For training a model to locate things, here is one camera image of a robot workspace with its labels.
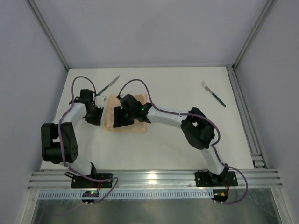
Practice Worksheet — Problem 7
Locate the beige cloth napkin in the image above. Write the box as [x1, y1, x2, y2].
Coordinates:
[103, 94, 147, 133]

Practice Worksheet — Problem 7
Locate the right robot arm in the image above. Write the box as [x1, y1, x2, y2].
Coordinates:
[113, 94, 229, 186]

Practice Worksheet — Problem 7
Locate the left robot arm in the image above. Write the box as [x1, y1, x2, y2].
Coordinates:
[41, 89, 103, 180]

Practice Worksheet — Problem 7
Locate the left controller board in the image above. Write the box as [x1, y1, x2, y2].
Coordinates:
[81, 190, 99, 205]

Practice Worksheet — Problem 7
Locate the controller board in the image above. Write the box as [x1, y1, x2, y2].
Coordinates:
[81, 190, 99, 205]
[212, 190, 229, 204]

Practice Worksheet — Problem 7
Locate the right controller board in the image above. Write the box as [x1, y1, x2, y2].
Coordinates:
[212, 190, 229, 204]

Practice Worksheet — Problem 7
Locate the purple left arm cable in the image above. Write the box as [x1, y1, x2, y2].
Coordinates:
[58, 76, 119, 217]

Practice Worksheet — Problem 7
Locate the green handled knife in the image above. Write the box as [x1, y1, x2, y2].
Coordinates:
[96, 75, 120, 96]

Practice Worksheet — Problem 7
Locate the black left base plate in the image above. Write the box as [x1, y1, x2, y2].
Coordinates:
[65, 173, 113, 189]

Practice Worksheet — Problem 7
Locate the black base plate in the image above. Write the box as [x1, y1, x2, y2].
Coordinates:
[65, 173, 113, 189]
[194, 171, 238, 187]

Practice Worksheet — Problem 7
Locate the front aluminium rail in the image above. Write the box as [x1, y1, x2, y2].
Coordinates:
[27, 169, 283, 190]

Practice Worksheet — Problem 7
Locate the green handled fork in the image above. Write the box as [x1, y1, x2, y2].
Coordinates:
[202, 82, 227, 107]

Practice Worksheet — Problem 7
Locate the slotted cable duct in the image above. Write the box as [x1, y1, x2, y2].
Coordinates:
[38, 189, 213, 200]

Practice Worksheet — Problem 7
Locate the left rear aluminium post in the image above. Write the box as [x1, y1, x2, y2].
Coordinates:
[26, 0, 70, 71]

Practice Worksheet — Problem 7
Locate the aluminium post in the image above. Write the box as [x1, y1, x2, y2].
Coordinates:
[26, 0, 70, 71]
[232, 0, 277, 69]

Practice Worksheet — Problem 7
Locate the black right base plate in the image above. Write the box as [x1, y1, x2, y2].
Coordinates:
[194, 171, 238, 187]

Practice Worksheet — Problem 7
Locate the aluminium frame rail right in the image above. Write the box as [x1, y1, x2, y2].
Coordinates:
[226, 66, 268, 169]

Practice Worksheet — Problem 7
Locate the right rear aluminium post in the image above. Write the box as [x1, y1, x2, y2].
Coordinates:
[232, 0, 277, 69]

